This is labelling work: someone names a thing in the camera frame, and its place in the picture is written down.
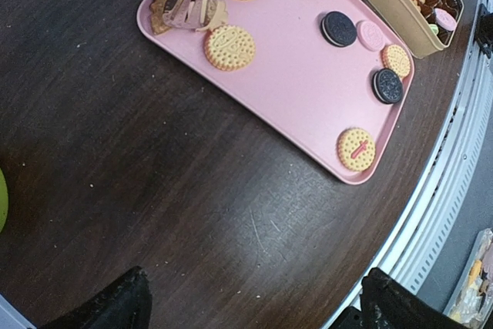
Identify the black sandwich cookie upper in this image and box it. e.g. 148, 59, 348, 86
320, 11, 357, 48

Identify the brown tree cookie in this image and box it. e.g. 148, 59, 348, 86
149, 0, 172, 35

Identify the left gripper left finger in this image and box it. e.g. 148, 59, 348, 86
42, 266, 151, 328

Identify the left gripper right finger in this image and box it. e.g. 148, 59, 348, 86
360, 267, 464, 328

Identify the green sandwich cookie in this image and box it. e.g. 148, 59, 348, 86
429, 23, 440, 35

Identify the pink plastic tray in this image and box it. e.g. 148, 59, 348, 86
136, 0, 403, 185

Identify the beige round biscuit corner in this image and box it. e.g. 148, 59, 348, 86
381, 44, 411, 79

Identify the black sandwich cookie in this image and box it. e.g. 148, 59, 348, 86
320, 11, 357, 48
372, 68, 404, 105

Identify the beige round biscuit left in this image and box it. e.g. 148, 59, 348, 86
204, 25, 256, 72

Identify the biscuit with pink stick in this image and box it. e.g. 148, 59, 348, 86
337, 128, 377, 172

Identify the beige flower cookie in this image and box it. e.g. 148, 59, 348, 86
195, 0, 229, 32

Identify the pink sandwich cookie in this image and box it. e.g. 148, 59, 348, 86
357, 20, 385, 52
434, 8, 457, 32

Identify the side tray with cookies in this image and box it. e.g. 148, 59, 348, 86
443, 228, 492, 328

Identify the green plastic bowl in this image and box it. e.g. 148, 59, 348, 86
0, 170, 8, 231

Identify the black sandwich cookie lower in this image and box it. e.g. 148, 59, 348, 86
372, 68, 404, 105

